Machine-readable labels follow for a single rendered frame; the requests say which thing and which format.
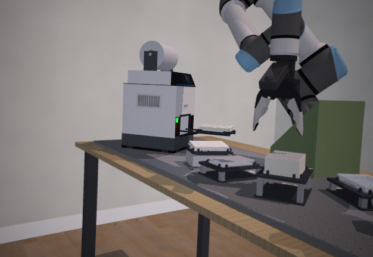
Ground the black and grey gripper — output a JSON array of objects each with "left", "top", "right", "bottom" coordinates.
[{"left": 253, "top": 55, "right": 303, "bottom": 136}]

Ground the light grey roll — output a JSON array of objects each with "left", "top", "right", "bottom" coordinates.
[{"left": 139, "top": 41, "right": 178, "bottom": 71}]

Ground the dark grey rectangular frame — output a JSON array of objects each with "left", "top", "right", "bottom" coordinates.
[
  {"left": 198, "top": 160, "right": 264, "bottom": 183},
  {"left": 326, "top": 177, "right": 373, "bottom": 211}
]

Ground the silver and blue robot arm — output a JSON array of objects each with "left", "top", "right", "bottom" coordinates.
[{"left": 219, "top": 0, "right": 348, "bottom": 115}]

